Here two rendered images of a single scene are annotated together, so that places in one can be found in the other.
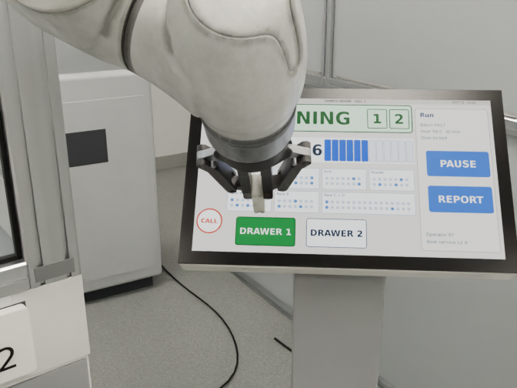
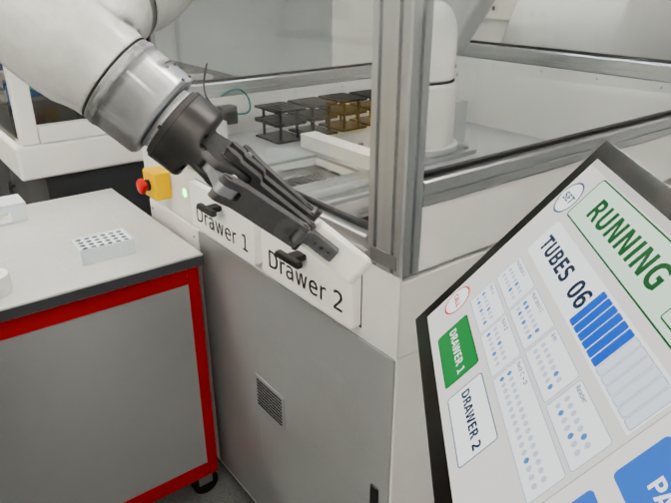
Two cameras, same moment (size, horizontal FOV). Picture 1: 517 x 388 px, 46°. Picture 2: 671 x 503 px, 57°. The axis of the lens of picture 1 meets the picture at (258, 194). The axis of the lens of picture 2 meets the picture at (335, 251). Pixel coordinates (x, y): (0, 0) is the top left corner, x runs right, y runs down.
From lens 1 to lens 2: 94 cm
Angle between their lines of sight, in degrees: 82
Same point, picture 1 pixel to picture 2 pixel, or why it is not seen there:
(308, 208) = (494, 362)
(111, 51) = not seen: hidden behind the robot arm
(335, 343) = not seen: outside the picture
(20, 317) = not seen: hidden behind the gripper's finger
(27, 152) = (380, 138)
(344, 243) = (458, 437)
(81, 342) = (391, 341)
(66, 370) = (378, 355)
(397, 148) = (643, 386)
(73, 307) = (390, 304)
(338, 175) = (553, 352)
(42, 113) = (393, 105)
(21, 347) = (345, 300)
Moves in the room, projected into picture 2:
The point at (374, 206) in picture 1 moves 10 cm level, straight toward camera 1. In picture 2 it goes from (521, 432) to (394, 416)
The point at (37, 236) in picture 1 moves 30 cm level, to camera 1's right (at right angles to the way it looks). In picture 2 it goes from (379, 220) to (397, 319)
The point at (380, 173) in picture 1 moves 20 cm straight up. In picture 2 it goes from (581, 398) to (634, 130)
